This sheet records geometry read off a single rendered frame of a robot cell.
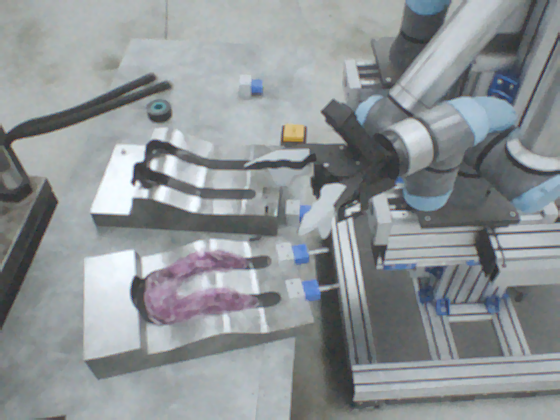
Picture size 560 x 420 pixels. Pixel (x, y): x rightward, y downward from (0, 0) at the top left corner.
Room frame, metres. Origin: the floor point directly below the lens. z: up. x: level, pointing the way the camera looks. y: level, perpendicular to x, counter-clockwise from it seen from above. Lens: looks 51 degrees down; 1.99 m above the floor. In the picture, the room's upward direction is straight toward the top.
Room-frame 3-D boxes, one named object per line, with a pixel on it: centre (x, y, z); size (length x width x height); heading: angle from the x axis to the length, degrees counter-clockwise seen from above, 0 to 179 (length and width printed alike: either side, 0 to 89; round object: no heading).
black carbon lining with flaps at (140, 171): (1.01, 0.26, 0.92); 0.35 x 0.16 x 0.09; 86
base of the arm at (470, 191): (0.85, -0.39, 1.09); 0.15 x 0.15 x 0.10
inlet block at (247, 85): (1.48, 0.11, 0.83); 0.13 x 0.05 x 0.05; 91
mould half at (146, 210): (1.02, 0.28, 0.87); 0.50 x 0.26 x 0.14; 86
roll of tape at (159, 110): (1.36, 0.43, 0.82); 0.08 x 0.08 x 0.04
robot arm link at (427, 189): (0.61, -0.22, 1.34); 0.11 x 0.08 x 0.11; 30
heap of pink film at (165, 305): (0.66, 0.22, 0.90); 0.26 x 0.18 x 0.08; 103
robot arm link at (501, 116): (0.84, -0.40, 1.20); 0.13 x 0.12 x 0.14; 30
